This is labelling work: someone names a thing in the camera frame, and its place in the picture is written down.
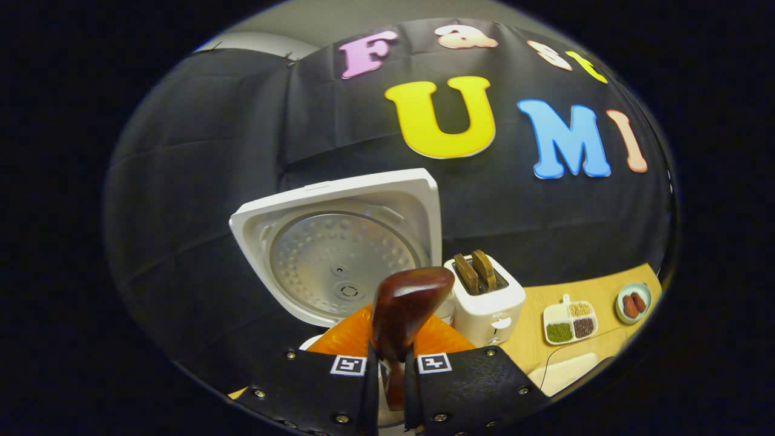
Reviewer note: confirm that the white toaster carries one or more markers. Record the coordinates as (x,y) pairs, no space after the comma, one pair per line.
(487,312)

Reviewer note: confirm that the green round plate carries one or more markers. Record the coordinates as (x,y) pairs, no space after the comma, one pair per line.
(645,292)

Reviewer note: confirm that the white divided grain dish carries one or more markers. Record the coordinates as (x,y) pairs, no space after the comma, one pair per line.
(560,332)

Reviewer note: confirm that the white rice cooker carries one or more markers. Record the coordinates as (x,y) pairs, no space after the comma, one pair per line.
(339,254)

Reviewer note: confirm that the white square tray of rice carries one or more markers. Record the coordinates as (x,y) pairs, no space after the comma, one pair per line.
(563,372)

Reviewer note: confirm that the red sausage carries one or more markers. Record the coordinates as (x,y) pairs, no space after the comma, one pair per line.
(629,306)
(639,301)

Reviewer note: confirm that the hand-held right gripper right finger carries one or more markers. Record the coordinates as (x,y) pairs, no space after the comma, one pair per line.
(472,387)

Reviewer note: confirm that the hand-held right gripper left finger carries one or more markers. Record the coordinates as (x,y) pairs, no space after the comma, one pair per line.
(315,387)

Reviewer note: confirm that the dark wooden spoon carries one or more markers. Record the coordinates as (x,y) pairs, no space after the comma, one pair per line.
(402,309)

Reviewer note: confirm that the black backdrop cloth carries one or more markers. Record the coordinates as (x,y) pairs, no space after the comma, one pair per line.
(200,151)

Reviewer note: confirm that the brown bread slice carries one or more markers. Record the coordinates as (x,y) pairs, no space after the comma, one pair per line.
(484,268)
(466,272)

